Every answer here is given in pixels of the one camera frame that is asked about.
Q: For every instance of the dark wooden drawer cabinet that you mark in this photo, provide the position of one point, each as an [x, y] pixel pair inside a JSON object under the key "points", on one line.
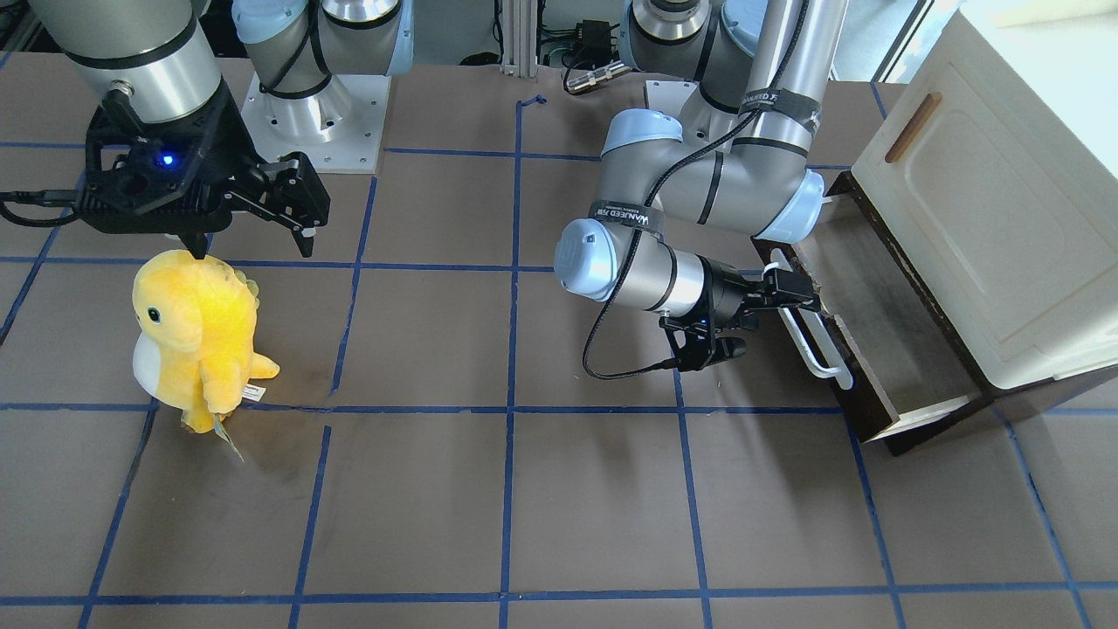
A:
{"points": [[1025, 400]]}

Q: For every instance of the dark wooden drawer white handle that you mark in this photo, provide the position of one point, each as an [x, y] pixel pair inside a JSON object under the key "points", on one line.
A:
{"points": [[894, 373]]}

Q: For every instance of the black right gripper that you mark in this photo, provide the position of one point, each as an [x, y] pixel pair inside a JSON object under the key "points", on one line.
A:
{"points": [[234, 142]]}

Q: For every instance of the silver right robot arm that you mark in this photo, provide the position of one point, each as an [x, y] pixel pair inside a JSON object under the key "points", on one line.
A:
{"points": [[155, 52]]}

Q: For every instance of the yellow plush dinosaur toy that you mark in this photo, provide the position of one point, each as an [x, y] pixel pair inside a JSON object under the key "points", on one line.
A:
{"points": [[196, 350]]}

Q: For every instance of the cream plastic storage box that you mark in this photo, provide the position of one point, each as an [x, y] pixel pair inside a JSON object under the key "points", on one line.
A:
{"points": [[995, 171]]}

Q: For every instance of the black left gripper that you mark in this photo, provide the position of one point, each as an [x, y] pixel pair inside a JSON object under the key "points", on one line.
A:
{"points": [[723, 286]]}

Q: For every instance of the aluminium frame post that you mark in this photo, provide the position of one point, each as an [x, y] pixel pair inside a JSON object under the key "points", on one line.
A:
{"points": [[519, 22]]}

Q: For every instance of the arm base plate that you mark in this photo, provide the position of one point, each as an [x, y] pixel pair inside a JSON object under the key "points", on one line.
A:
{"points": [[340, 128], [682, 101]]}

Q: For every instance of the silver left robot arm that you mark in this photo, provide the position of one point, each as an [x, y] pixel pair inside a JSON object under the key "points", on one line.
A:
{"points": [[734, 159]]}

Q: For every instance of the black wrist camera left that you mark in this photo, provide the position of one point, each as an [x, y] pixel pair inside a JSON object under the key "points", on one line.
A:
{"points": [[697, 346]]}

